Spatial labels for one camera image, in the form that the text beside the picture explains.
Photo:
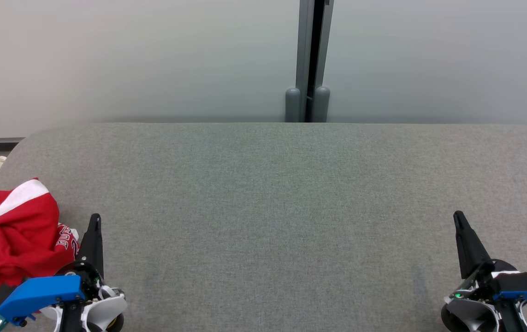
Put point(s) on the grey fabric padded sofa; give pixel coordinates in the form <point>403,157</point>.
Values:
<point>272,207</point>

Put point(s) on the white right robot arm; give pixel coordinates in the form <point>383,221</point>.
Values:
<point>470,313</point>

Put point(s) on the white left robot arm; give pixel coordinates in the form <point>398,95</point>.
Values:
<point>102,311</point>

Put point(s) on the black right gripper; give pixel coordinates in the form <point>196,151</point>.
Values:
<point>484,276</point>

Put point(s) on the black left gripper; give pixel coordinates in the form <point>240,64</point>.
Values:
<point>83,272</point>

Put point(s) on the red shorts with white trim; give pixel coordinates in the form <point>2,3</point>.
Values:
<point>9,235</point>

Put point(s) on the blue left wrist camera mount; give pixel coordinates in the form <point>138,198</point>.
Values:
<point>37,293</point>

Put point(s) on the grey metal partition post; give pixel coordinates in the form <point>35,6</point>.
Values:
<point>308,60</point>

